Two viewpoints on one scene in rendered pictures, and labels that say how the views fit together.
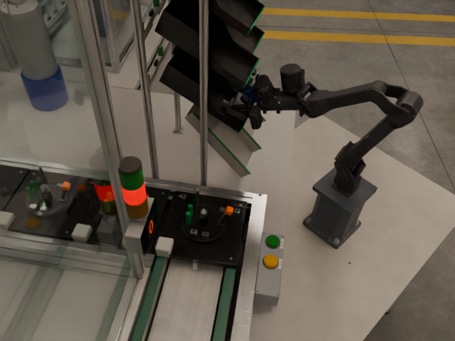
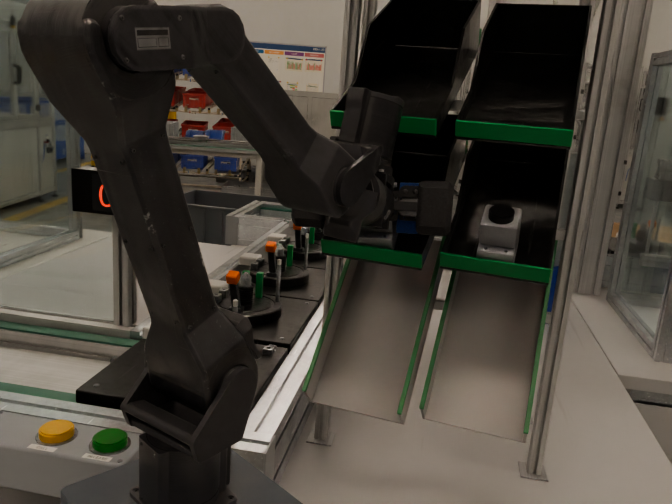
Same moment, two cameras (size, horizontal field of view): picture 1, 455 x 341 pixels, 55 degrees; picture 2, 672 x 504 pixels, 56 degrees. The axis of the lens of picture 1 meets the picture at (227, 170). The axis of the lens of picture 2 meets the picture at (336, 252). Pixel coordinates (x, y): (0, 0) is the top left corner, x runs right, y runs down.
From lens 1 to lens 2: 1.47 m
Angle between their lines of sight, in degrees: 81
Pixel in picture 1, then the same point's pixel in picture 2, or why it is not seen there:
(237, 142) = (398, 367)
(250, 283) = (25, 407)
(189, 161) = (425, 426)
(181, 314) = (38, 372)
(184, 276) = not seen: hidden behind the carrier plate
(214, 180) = (369, 455)
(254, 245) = (116, 421)
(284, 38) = not seen: outside the picture
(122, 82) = (628, 364)
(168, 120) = not seen: hidden behind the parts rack
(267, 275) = (27, 427)
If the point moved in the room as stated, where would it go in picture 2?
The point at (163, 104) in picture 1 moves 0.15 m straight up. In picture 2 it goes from (595, 403) to (610, 328)
